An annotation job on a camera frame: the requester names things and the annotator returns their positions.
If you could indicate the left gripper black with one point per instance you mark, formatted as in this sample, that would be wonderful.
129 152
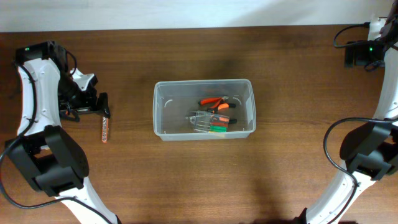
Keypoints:
103 106

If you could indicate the orange socket bit rail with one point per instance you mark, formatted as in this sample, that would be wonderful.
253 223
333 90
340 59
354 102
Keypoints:
105 130

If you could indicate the clear screwdriver bit case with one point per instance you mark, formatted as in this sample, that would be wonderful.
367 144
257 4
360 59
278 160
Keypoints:
205 122

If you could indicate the small red-handled cutting pliers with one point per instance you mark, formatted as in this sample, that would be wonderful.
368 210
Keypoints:
215 101

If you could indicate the orange-black long nose pliers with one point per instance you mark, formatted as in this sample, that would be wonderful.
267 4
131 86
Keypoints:
216 109

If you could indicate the right robot arm white-black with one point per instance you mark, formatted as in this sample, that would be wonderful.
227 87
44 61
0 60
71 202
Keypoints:
369 152

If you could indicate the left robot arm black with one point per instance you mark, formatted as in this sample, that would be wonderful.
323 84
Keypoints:
46 156

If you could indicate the clear plastic container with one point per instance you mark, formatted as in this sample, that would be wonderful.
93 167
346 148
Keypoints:
173 101

